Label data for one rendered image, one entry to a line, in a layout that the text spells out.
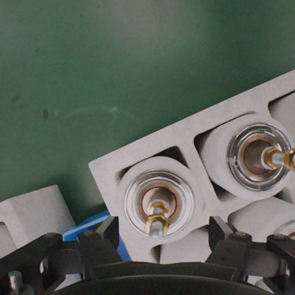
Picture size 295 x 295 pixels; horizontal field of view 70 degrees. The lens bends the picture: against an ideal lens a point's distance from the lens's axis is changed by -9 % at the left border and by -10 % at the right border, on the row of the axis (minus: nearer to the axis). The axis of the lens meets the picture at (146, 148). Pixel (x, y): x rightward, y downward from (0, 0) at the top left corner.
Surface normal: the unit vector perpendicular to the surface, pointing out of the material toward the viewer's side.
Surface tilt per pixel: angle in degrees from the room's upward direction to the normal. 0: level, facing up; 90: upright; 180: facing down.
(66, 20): 0
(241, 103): 0
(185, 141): 0
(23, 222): 90
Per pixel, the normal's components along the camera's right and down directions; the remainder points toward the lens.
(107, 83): -0.07, -0.01
